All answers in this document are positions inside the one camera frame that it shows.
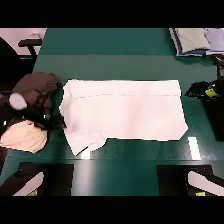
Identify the white T-shirt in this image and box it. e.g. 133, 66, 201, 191
58, 78, 190, 157

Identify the brown garment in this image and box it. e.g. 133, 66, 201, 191
12, 72, 62, 105

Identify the cream garment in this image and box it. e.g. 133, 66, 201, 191
0, 119, 50, 155

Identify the white garment with blue trim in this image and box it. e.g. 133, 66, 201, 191
168, 27, 212, 57

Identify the black chair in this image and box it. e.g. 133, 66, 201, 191
0, 36, 44, 85

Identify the lavender garment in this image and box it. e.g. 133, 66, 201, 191
203, 27, 224, 56

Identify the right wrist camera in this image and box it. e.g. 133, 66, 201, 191
209, 54, 224, 84

